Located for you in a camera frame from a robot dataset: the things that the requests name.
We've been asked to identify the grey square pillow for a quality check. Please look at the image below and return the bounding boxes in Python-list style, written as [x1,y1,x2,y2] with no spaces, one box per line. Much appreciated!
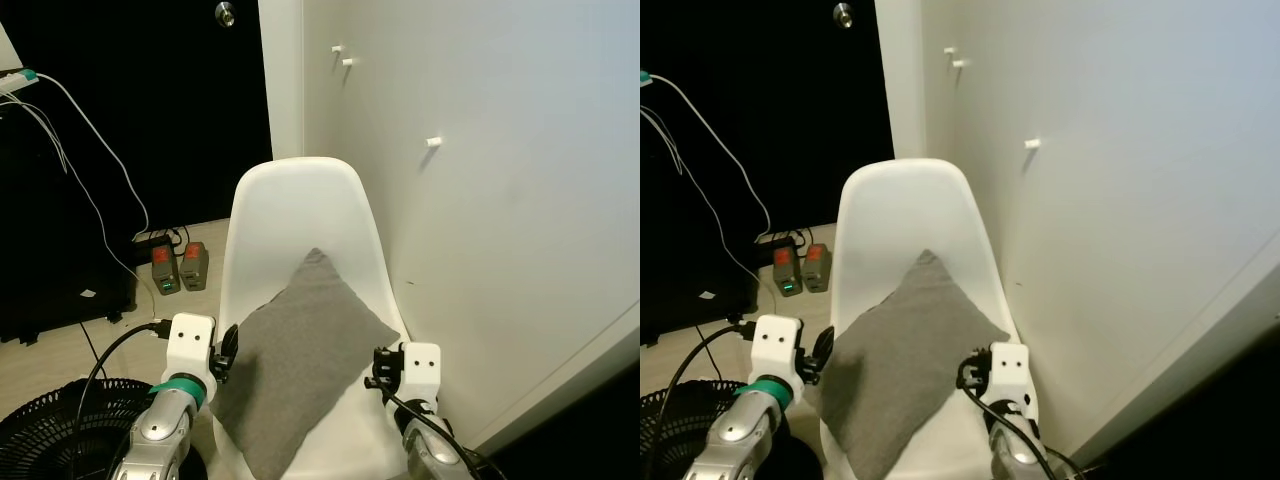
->
[820,250,1012,480]
[212,248,402,480]

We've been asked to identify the white plastic shell chair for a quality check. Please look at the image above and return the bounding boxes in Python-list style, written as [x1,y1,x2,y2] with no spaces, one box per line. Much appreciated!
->
[205,157,417,480]
[820,158,1041,480]

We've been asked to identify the grey charger with green light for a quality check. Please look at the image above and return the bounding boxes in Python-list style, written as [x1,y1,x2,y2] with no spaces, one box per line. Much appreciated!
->
[772,248,804,299]
[150,243,182,297]

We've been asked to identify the black floor fan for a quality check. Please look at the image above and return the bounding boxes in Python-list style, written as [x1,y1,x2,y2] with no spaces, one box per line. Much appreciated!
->
[640,380,793,480]
[0,378,216,480]

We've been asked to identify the dark door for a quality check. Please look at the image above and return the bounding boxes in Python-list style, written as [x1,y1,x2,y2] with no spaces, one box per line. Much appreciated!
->
[0,0,273,346]
[640,0,894,341]

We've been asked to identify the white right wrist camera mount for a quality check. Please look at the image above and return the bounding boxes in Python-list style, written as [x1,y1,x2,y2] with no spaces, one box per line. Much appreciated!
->
[988,343,1032,406]
[398,343,442,406]

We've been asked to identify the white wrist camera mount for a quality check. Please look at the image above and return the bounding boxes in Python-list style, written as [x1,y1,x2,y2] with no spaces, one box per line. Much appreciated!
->
[748,315,807,397]
[398,343,442,406]
[988,343,1032,406]
[160,313,218,397]

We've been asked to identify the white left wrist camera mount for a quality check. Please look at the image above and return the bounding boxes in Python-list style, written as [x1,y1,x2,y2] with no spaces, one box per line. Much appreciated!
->
[748,315,807,397]
[160,313,218,397]

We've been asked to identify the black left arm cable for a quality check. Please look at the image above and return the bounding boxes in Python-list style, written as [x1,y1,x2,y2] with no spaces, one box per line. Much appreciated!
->
[68,318,173,480]
[665,320,758,480]

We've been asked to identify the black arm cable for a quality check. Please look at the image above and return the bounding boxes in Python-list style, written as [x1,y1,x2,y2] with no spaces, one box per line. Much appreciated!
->
[385,393,503,480]
[665,320,758,480]
[988,398,1093,480]
[68,318,173,480]

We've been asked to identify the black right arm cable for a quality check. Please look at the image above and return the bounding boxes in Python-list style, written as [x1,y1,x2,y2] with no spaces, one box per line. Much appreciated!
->
[988,398,1093,480]
[385,393,503,480]

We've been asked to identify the thin white cable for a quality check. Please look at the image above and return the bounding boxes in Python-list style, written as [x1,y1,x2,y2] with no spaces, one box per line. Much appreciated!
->
[640,103,766,283]
[0,98,146,281]

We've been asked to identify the white cable with green plug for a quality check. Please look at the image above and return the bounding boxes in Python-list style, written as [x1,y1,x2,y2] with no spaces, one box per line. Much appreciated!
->
[640,70,773,241]
[15,68,151,239]

